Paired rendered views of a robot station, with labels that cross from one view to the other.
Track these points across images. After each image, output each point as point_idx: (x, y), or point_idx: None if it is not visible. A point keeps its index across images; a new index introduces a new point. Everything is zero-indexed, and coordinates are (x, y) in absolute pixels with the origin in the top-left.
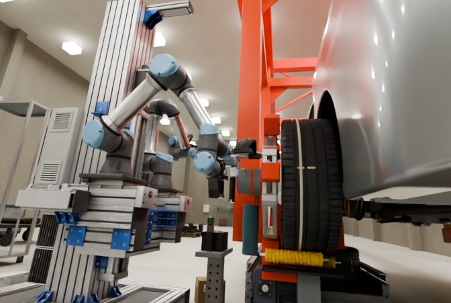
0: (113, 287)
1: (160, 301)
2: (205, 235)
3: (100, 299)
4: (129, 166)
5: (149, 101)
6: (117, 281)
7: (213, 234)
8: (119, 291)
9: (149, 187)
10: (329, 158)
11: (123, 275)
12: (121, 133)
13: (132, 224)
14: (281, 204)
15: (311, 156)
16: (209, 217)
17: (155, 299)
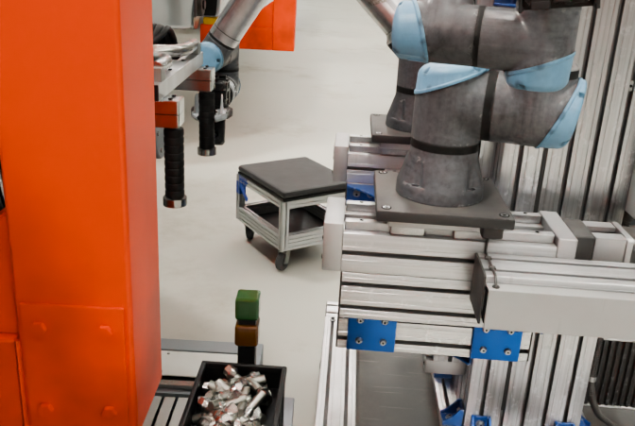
0: (460, 402)
1: (335, 412)
2: (269, 377)
3: (454, 392)
4: (391, 104)
5: None
6: (465, 404)
7: (239, 371)
8: (449, 417)
9: (335, 137)
10: None
11: (422, 354)
12: (386, 43)
13: (345, 192)
14: (2, 207)
15: None
16: (255, 290)
17: (354, 419)
